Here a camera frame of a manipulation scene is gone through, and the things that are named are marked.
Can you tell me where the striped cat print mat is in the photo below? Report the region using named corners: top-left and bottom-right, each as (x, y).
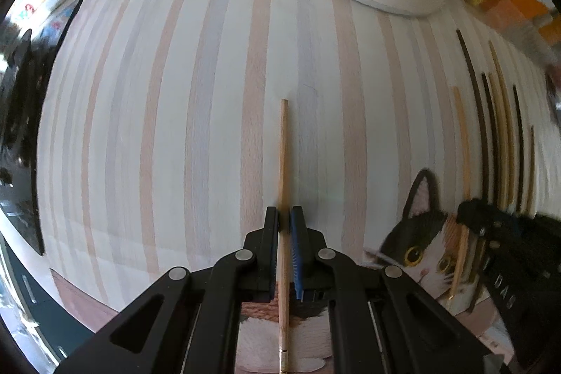
top-left (35, 0), bottom-right (561, 374)

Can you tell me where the dark chopstick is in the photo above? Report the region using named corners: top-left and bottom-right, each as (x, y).
top-left (513, 86), bottom-right (527, 212)
top-left (481, 73), bottom-right (501, 206)
top-left (456, 29), bottom-right (491, 202)

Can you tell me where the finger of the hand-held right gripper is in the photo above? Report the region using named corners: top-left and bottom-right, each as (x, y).
top-left (456, 199), bottom-right (519, 244)

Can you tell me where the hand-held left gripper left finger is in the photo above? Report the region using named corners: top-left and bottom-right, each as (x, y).
top-left (55, 206), bottom-right (280, 374)

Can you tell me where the light wooden chopstick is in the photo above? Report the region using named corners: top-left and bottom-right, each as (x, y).
top-left (448, 87), bottom-right (472, 301)
top-left (278, 98), bottom-right (291, 373)

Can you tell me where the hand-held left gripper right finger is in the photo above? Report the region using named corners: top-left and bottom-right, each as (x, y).
top-left (290, 206), bottom-right (509, 374)

